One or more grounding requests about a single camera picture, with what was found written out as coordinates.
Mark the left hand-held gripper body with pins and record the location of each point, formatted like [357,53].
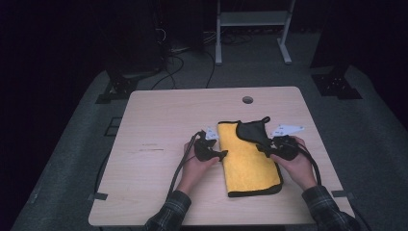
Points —
[205,147]

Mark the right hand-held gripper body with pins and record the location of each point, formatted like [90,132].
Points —
[285,144]

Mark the yellow towel with black edge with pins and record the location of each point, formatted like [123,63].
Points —
[248,160]

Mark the person's left hand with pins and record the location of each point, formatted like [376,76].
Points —
[195,171]

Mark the person's right hand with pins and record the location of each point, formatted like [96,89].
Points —
[298,171]

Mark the grey tape strip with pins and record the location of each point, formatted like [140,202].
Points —
[343,193]
[97,196]

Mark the black stand base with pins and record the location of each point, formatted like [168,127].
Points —
[122,86]
[336,85]

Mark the floor outlet plate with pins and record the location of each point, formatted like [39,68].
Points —
[114,126]

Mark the white metal stand frame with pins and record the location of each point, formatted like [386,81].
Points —
[253,19]

